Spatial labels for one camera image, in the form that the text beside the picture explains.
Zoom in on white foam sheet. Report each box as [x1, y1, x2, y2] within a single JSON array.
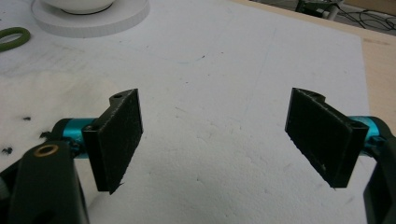
[[0, 0, 377, 224]]

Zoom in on black cables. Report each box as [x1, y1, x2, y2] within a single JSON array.
[[337, 6, 396, 32]]

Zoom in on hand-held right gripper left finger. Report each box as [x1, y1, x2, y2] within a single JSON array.
[[51, 88, 144, 195]]

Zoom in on green device with white tube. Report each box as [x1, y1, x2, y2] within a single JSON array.
[[295, 0, 345, 21]]

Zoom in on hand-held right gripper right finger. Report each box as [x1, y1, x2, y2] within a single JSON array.
[[284, 87, 389, 189]]

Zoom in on white round foam disc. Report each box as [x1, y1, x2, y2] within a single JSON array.
[[30, 0, 151, 39]]

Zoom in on green ring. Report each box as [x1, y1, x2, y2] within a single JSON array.
[[0, 26, 32, 53]]

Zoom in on white bowl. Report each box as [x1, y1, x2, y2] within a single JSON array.
[[41, 0, 117, 16]]

